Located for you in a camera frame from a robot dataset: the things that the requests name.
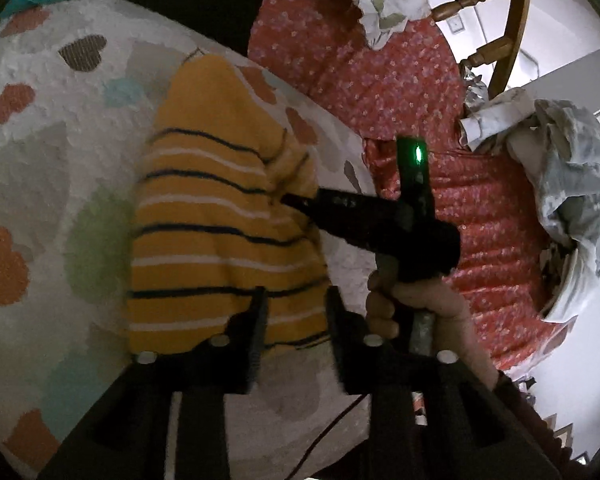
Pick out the yellow striped sweater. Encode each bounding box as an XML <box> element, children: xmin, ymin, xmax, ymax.
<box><xmin>126</xmin><ymin>54</ymin><xmax>332</xmax><ymax>357</ymax></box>

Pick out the crumpled grey-white cloth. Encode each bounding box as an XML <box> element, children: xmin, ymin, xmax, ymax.
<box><xmin>457</xmin><ymin>87</ymin><xmax>600</xmax><ymax>324</ymax></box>

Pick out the orange floral bedsheet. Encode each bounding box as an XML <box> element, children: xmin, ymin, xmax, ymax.
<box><xmin>247</xmin><ymin>0</ymin><xmax>578</xmax><ymax>372</ymax></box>

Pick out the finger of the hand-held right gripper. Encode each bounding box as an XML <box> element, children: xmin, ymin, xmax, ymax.
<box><xmin>280</xmin><ymin>189</ymin><xmax>327</xmax><ymax>227</ymax></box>

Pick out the person's right hand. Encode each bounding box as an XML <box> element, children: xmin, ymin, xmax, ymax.
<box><xmin>365</xmin><ymin>269</ymin><xmax>481</xmax><ymax>358</ymax></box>

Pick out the white heart-print blanket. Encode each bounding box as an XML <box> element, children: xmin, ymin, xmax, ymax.
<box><xmin>0</xmin><ymin>0</ymin><xmax>381</xmax><ymax>479</ymax></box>

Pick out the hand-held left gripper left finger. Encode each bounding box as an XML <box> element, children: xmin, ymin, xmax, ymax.
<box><xmin>39</xmin><ymin>286</ymin><xmax>270</xmax><ymax>480</ymax></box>

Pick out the wooden chair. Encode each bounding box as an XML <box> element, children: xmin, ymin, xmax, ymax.
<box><xmin>430</xmin><ymin>0</ymin><xmax>535</xmax><ymax>103</ymax></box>

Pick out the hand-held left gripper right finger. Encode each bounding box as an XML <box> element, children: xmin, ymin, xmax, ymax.
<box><xmin>326</xmin><ymin>285</ymin><xmax>562</xmax><ymax>480</ymax></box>

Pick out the dark cloth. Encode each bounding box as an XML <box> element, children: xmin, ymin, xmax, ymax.
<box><xmin>115</xmin><ymin>0</ymin><xmax>277</xmax><ymax>58</ymax></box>

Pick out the person's right forearm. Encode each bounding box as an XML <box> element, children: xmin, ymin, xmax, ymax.
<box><xmin>447</xmin><ymin>310</ymin><xmax>588</xmax><ymax>466</ymax></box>

